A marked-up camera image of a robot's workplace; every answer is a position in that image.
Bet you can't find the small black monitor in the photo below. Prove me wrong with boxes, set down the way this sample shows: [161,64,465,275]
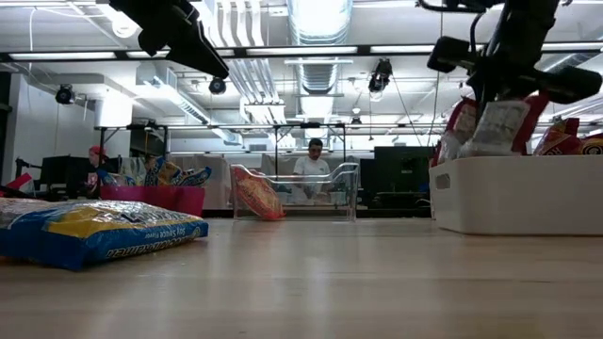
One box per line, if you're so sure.
[40,154,93,199]

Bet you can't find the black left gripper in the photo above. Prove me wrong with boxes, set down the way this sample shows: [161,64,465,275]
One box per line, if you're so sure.
[110,0,231,80]

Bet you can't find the pink plastic bin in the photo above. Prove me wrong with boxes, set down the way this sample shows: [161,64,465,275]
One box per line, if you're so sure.
[99,185,206,218]

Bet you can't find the silver ventilation duct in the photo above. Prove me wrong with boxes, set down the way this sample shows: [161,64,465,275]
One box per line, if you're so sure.
[286,0,354,148]

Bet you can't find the white plastic bin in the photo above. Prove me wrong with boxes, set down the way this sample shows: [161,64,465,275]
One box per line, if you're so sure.
[428,153,603,236]

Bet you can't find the person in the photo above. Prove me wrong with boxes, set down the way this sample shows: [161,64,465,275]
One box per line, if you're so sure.
[291,137,332,202]
[86,144,110,199]

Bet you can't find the clear plastic bin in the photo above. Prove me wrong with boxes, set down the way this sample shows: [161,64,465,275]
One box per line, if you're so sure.
[229,161,361,222]

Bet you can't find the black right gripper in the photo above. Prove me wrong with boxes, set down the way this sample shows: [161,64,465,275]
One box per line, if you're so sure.
[428,36,603,119]

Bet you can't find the orange Maruchan noodle pack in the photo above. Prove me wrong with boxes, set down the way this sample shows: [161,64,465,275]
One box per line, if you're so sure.
[581,133,603,156]
[232,167,286,221]

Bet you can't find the black overhead frame bar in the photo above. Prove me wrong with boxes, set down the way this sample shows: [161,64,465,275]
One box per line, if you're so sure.
[0,43,603,62]

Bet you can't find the large black monitor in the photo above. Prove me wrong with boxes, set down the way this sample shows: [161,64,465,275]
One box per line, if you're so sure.
[374,145,434,209]

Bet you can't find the red flat piece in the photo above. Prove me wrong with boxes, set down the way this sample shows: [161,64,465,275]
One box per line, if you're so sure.
[0,172,35,197]

